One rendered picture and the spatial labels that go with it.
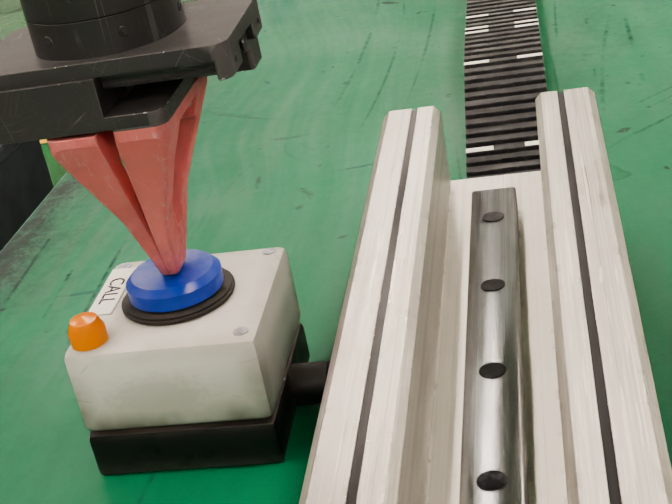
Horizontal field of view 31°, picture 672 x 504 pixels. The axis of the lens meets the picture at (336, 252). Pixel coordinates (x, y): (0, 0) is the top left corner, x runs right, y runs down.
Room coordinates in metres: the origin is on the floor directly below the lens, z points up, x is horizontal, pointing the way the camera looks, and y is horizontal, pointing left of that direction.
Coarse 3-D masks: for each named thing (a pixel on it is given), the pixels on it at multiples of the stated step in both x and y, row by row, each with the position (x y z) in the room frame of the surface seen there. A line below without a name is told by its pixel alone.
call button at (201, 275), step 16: (192, 256) 0.45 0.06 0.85; (208, 256) 0.45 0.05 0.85; (144, 272) 0.44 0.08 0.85; (160, 272) 0.44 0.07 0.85; (192, 272) 0.44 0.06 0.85; (208, 272) 0.43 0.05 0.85; (128, 288) 0.44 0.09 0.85; (144, 288) 0.43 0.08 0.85; (160, 288) 0.43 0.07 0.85; (176, 288) 0.43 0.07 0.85; (192, 288) 0.43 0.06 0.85; (208, 288) 0.43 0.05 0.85; (144, 304) 0.43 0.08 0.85; (160, 304) 0.42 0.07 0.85; (176, 304) 0.42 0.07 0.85; (192, 304) 0.42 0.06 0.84
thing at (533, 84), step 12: (468, 84) 0.71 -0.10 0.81; (480, 84) 0.71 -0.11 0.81; (492, 84) 0.70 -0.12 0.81; (504, 84) 0.70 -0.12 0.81; (516, 84) 0.70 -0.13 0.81; (528, 84) 0.70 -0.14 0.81; (540, 84) 0.69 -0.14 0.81; (468, 96) 0.70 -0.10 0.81; (480, 96) 0.69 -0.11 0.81; (492, 96) 0.69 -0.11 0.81; (504, 96) 0.69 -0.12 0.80
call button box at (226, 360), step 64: (256, 256) 0.47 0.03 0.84; (128, 320) 0.43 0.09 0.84; (192, 320) 0.42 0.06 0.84; (256, 320) 0.41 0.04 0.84; (128, 384) 0.41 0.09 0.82; (192, 384) 0.40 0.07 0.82; (256, 384) 0.40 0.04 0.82; (320, 384) 0.42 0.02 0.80; (128, 448) 0.41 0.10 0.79; (192, 448) 0.40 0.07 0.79; (256, 448) 0.40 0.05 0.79
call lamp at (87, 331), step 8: (88, 312) 0.42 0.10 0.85; (72, 320) 0.42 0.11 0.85; (80, 320) 0.42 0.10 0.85; (88, 320) 0.42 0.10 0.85; (96, 320) 0.42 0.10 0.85; (72, 328) 0.42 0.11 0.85; (80, 328) 0.41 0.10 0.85; (88, 328) 0.41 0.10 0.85; (96, 328) 0.42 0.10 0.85; (104, 328) 0.42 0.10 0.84; (72, 336) 0.41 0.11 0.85; (80, 336) 0.41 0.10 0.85; (88, 336) 0.41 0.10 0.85; (96, 336) 0.41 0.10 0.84; (104, 336) 0.42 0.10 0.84; (72, 344) 0.42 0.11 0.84; (80, 344) 0.41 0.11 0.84; (88, 344) 0.41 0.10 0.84; (96, 344) 0.41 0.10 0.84
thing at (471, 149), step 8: (496, 136) 0.65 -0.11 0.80; (504, 136) 0.65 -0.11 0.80; (512, 136) 0.64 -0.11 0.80; (520, 136) 0.64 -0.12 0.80; (528, 136) 0.64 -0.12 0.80; (536, 136) 0.64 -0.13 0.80; (472, 144) 0.65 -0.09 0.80; (480, 144) 0.65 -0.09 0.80; (488, 144) 0.65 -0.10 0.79; (496, 144) 0.64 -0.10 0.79; (504, 144) 0.64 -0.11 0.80; (512, 144) 0.64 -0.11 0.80; (520, 144) 0.63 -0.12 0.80; (528, 144) 0.63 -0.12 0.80; (536, 144) 0.63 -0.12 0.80; (472, 152) 0.64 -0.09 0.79; (480, 152) 0.64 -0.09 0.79; (488, 152) 0.64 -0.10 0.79; (496, 152) 0.63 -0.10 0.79; (504, 152) 0.63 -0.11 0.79; (512, 152) 0.63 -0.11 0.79
